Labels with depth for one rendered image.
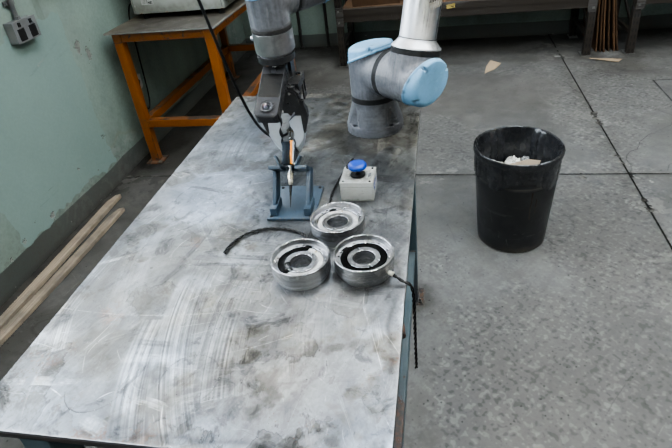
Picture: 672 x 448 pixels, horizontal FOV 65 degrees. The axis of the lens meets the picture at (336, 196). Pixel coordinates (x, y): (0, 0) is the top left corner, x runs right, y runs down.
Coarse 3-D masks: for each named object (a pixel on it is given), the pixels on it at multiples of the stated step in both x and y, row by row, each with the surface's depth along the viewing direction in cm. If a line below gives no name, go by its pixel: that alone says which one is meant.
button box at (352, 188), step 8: (344, 168) 116; (368, 168) 115; (344, 176) 113; (352, 176) 112; (360, 176) 112; (368, 176) 112; (376, 176) 116; (344, 184) 111; (352, 184) 110; (360, 184) 110; (368, 184) 110; (376, 184) 116; (344, 192) 112; (352, 192) 111; (360, 192) 111; (368, 192) 111; (344, 200) 113; (352, 200) 113; (360, 200) 112; (368, 200) 112
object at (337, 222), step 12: (324, 204) 105; (336, 204) 106; (348, 204) 105; (312, 216) 102; (336, 216) 104; (348, 216) 103; (360, 216) 103; (312, 228) 100; (336, 228) 100; (360, 228) 99; (324, 240) 99; (336, 240) 98
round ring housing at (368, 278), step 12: (348, 240) 95; (360, 240) 96; (372, 240) 96; (384, 240) 94; (336, 252) 93; (360, 252) 94; (372, 252) 93; (336, 264) 90; (372, 264) 90; (384, 264) 88; (348, 276) 88; (360, 276) 87; (372, 276) 88; (384, 276) 89
